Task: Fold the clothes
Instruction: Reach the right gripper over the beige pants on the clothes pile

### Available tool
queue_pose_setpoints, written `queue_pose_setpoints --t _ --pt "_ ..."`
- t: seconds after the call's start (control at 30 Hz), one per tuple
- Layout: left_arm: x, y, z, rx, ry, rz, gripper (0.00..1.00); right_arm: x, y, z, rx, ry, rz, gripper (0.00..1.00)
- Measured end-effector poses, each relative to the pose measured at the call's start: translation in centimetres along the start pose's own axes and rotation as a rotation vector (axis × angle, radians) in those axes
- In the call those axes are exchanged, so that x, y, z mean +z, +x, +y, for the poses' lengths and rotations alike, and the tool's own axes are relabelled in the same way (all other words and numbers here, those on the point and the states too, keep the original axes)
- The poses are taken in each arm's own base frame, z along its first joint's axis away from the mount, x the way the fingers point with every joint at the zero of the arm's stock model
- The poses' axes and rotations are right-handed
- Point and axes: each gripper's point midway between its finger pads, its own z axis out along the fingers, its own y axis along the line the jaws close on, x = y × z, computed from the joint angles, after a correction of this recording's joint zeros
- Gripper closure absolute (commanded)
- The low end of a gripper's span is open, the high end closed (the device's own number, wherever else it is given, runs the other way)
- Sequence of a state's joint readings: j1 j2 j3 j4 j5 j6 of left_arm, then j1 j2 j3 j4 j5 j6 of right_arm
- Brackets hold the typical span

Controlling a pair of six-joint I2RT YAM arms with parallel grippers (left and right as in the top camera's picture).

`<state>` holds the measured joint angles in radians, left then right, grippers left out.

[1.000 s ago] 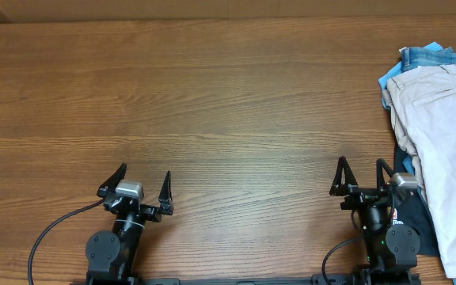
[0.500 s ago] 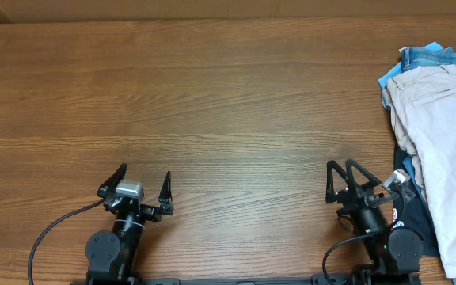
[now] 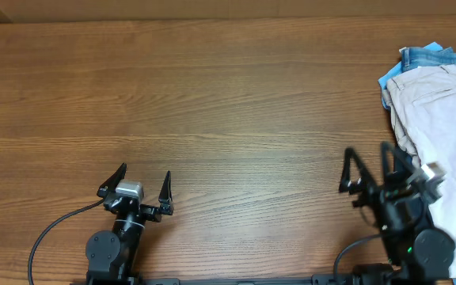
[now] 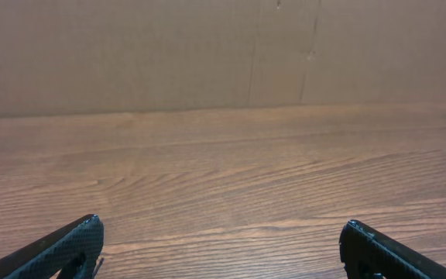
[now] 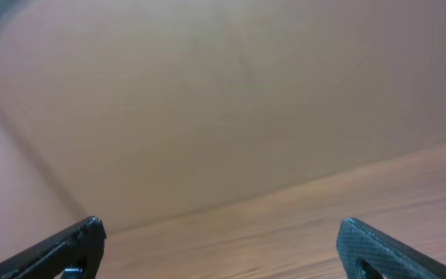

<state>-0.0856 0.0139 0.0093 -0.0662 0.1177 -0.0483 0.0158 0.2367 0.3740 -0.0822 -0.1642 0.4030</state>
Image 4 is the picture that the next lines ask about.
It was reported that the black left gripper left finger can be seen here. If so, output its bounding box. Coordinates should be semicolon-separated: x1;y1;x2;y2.
0;214;104;279

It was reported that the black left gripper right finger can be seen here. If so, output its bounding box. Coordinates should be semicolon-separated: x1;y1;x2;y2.
339;219;446;279

